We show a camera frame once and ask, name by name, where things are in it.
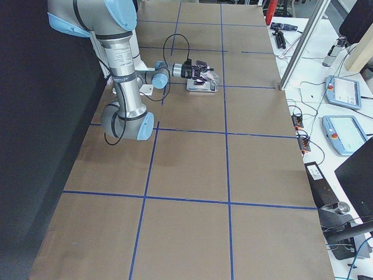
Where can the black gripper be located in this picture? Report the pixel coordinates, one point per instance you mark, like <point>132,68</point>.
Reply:
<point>185,71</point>

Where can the clear glass sauce bottle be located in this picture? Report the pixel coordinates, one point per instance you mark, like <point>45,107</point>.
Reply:
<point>211,77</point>

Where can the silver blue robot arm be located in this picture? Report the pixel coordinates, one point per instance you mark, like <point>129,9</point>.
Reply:
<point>111,27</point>

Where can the silver digital kitchen scale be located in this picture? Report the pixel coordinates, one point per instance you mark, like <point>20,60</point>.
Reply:
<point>195,86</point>

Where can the black folded tripod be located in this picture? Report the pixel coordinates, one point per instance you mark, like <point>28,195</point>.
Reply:
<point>279,38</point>

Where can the blue folded umbrella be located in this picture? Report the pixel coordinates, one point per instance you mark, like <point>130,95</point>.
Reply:
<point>283,26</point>

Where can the red cylinder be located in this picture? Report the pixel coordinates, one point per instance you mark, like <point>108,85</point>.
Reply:
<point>270,11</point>

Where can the far orange black connector block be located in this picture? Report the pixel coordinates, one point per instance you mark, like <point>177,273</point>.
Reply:
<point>297,120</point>

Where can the orange black connector block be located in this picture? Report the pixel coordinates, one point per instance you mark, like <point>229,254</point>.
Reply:
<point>297,120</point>
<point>303,142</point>

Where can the near orange black connector block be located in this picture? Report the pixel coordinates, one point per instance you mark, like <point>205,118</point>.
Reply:
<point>303,142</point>

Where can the far blue teach pendant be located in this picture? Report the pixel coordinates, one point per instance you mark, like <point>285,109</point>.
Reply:
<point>343,92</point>

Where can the blue teach pendant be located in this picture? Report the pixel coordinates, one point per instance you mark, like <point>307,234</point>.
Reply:
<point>344,133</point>
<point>343,92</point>

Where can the grey water bottle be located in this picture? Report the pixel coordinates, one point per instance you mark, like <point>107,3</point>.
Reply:
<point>334,51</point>

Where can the near blue teach pendant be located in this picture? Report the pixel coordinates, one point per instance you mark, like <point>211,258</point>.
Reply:
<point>344,133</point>

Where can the black box with white label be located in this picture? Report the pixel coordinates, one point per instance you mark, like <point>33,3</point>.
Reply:
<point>324,197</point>

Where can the black monitor with stand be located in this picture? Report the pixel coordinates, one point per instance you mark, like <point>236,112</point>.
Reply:
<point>341,231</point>

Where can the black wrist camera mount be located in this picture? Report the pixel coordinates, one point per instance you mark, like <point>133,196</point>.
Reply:
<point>198,64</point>

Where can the white pedestal column with base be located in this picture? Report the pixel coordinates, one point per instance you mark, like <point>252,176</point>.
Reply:
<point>146,88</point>

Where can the aluminium frame post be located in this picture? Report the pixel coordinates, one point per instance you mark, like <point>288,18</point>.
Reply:
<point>307,34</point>

